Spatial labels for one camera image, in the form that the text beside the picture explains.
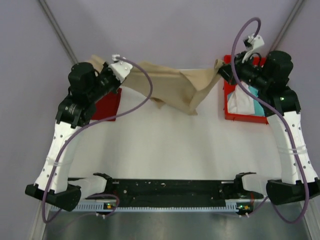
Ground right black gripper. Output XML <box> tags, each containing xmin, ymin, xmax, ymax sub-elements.
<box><xmin>215</xmin><ymin>50</ymin><xmax>270</xmax><ymax>91</ymax></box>

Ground beige t-shirt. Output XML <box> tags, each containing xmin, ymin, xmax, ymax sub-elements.
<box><xmin>86</xmin><ymin>54</ymin><xmax>226</xmax><ymax>116</ymax></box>

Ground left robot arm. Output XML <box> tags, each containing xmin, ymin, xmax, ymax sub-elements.
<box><xmin>25</xmin><ymin>61</ymin><xmax>131</xmax><ymax>212</ymax></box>

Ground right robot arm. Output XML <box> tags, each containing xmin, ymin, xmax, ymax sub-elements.
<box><xmin>233</xmin><ymin>50</ymin><xmax>320</xmax><ymax>206</ymax></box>

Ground red plastic bin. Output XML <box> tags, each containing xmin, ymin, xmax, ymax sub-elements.
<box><xmin>223</xmin><ymin>54</ymin><xmax>268</xmax><ymax>125</ymax></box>

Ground folded red t-shirt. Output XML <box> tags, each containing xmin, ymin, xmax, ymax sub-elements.
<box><xmin>91</xmin><ymin>88</ymin><xmax>122</xmax><ymax>121</ymax></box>

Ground white printed t-shirt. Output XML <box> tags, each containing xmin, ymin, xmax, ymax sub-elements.
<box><xmin>227</xmin><ymin>85</ymin><xmax>256</xmax><ymax>115</ymax></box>

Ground teal t-shirt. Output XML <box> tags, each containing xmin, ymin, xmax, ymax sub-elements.
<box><xmin>248</xmin><ymin>86</ymin><xmax>265</xmax><ymax>117</ymax></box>

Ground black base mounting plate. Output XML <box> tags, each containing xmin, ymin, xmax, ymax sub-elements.
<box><xmin>84</xmin><ymin>178</ymin><xmax>266</xmax><ymax>207</ymax></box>

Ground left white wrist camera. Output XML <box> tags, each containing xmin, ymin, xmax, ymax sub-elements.
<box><xmin>108</xmin><ymin>54</ymin><xmax>133</xmax><ymax>84</ymax></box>

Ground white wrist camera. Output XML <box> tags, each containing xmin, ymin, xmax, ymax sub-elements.
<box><xmin>242</xmin><ymin>34</ymin><xmax>265</xmax><ymax>63</ymax></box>
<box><xmin>108</xmin><ymin>54</ymin><xmax>133</xmax><ymax>84</ymax></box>

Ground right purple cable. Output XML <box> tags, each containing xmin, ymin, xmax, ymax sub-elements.
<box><xmin>231</xmin><ymin>17</ymin><xmax>317</xmax><ymax>224</ymax></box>

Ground purple cable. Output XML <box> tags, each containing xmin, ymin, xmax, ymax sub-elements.
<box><xmin>231</xmin><ymin>17</ymin><xmax>317</xmax><ymax>224</ymax></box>
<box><xmin>41</xmin><ymin>56</ymin><xmax>154</xmax><ymax>224</ymax></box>

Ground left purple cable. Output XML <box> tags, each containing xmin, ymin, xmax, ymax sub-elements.
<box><xmin>41</xmin><ymin>56</ymin><xmax>154</xmax><ymax>224</ymax></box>

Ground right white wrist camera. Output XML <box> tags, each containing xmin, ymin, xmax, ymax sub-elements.
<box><xmin>242</xmin><ymin>34</ymin><xmax>265</xmax><ymax>63</ymax></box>

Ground right aluminium corner post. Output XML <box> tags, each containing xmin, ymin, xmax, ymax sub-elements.
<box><xmin>267</xmin><ymin>0</ymin><xmax>307</xmax><ymax>54</ymax></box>

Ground aluminium corner post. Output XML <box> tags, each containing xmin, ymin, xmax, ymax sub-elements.
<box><xmin>267</xmin><ymin>0</ymin><xmax>307</xmax><ymax>54</ymax></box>
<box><xmin>36</xmin><ymin>0</ymin><xmax>78</xmax><ymax>65</ymax></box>

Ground left aluminium corner post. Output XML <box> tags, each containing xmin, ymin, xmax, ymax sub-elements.
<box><xmin>36</xmin><ymin>0</ymin><xmax>78</xmax><ymax>65</ymax></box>

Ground aluminium frame rail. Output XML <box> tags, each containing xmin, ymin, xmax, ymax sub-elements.
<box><xmin>39</xmin><ymin>177</ymin><xmax>314</xmax><ymax>203</ymax></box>

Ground grey slotted cable duct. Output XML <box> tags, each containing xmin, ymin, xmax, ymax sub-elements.
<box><xmin>50</xmin><ymin>199</ymin><xmax>253</xmax><ymax>213</ymax></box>

